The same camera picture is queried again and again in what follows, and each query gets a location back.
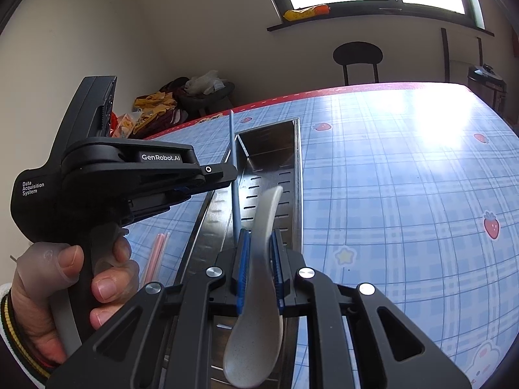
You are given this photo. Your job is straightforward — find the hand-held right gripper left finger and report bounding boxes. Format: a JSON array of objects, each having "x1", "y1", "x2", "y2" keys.
[{"x1": 45, "y1": 229, "x2": 253, "y2": 389}]

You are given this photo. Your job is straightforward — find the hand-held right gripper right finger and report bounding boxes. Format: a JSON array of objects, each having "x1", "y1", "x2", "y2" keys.
[{"x1": 271, "y1": 230, "x2": 473, "y2": 389}]

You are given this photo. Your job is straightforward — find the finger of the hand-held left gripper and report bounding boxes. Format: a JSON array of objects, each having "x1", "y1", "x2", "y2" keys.
[
  {"x1": 122, "y1": 187, "x2": 194, "y2": 226},
  {"x1": 117, "y1": 139, "x2": 240, "y2": 190}
]

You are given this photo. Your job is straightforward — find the blue chopstick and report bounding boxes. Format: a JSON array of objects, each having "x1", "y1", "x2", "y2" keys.
[{"x1": 228, "y1": 109, "x2": 240, "y2": 244}]

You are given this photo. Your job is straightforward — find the pink chopstick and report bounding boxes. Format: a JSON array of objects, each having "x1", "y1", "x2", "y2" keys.
[
  {"x1": 140, "y1": 233, "x2": 166, "y2": 288},
  {"x1": 146, "y1": 232, "x2": 171, "y2": 288}
]

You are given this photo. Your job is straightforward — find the metal utensil tray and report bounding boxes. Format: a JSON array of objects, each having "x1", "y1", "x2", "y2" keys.
[{"x1": 178, "y1": 117, "x2": 304, "y2": 389}]

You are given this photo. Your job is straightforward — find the grey spoon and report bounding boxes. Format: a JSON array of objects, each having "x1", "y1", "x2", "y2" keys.
[{"x1": 223, "y1": 185, "x2": 286, "y2": 388}]

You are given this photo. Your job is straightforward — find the person's left forearm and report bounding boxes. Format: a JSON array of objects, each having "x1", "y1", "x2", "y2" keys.
[{"x1": 0, "y1": 281, "x2": 54, "y2": 389}]

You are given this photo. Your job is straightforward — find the person's left hand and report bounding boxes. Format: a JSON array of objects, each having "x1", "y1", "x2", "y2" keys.
[{"x1": 10, "y1": 235, "x2": 141, "y2": 368}]

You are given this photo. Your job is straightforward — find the dark round stool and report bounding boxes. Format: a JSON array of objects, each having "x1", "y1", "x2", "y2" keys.
[{"x1": 178, "y1": 81, "x2": 236, "y2": 120}]

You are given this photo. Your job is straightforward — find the clear snack bag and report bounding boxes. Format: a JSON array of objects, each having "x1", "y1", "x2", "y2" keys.
[{"x1": 115, "y1": 111, "x2": 144, "y2": 140}]

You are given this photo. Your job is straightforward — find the white plastic bag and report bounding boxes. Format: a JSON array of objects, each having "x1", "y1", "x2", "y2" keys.
[{"x1": 186, "y1": 70, "x2": 225, "y2": 96}]

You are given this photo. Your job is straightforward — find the yellow orange packet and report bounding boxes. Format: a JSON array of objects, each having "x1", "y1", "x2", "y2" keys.
[{"x1": 283, "y1": 4, "x2": 330, "y2": 22}]

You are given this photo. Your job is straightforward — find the black chair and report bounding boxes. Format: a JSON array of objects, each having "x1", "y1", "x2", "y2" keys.
[{"x1": 332, "y1": 41, "x2": 384, "y2": 87}]

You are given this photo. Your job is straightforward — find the dark window sill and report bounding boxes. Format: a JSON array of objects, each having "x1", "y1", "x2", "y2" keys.
[{"x1": 267, "y1": 7, "x2": 495, "y2": 37}]

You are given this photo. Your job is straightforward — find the electric pressure cooker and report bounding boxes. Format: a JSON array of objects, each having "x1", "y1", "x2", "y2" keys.
[{"x1": 466, "y1": 63, "x2": 507, "y2": 110}]

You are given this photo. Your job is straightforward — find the folded table dark frame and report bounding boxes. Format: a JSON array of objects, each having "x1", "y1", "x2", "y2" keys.
[{"x1": 441, "y1": 28, "x2": 485, "y2": 84}]

